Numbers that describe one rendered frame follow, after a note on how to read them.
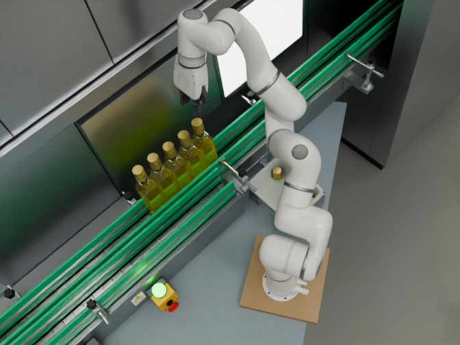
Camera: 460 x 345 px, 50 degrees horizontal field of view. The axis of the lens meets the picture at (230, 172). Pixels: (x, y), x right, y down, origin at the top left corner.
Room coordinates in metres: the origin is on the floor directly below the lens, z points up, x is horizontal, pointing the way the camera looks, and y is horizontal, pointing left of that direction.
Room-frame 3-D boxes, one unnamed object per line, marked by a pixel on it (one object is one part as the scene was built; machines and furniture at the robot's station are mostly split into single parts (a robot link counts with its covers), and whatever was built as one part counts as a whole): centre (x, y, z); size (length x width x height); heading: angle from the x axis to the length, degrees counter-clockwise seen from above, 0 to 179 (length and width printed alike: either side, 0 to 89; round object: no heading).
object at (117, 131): (1.13, 0.00, 1.15); 0.90 x 0.03 x 0.34; 122
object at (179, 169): (0.87, 0.16, 0.99); 0.06 x 0.06 x 0.21; 31
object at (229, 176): (0.85, -0.01, 0.85); 0.09 x 0.04 x 0.07; 32
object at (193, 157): (0.89, 0.11, 0.99); 0.06 x 0.06 x 0.21; 32
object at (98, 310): (0.48, 0.46, 0.94); 0.07 x 0.04 x 0.13; 32
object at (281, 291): (0.50, -0.10, 0.85); 0.16 x 0.13 x 0.15; 58
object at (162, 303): (0.55, 0.30, 0.79); 0.07 x 0.07 x 0.07; 32
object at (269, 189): (0.81, -0.17, 0.80); 0.22 x 0.17 x 0.09; 32
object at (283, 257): (0.50, -0.09, 1.01); 0.13 x 0.10 x 0.16; 56
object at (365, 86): (1.18, -0.57, 0.90); 0.17 x 0.05 x 0.23; 32
